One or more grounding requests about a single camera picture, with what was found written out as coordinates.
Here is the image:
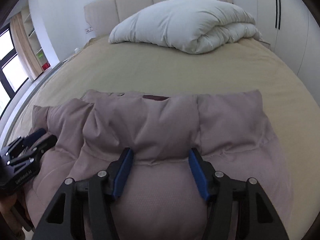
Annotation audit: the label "beige bed sheet mattress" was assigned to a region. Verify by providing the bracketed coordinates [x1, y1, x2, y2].
[8, 37, 319, 239]

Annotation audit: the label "white folded duvet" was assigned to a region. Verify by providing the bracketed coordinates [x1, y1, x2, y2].
[109, 0, 262, 54]

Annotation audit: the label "red storage box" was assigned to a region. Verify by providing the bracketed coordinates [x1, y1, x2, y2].
[42, 62, 50, 70]

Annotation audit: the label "mauve quilted puffer jacket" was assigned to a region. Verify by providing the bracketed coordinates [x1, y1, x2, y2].
[24, 90, 293, 239]

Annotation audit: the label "white wall shelf unit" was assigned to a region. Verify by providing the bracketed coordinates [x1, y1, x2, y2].
[21, 5, 49, 72]

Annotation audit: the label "white wardrobe black handles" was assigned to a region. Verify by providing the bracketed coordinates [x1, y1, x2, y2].
[254, 0, 320, 81]

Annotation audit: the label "beige window curtain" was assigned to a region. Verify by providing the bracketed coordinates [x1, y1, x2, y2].
[10, 12, 43, 82]

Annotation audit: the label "wall power socket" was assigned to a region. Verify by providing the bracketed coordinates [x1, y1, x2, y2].
[85, 27, 93, 33]

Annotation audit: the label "black framed window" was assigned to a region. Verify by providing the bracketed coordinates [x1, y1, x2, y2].
[0, 24, 28, 103]

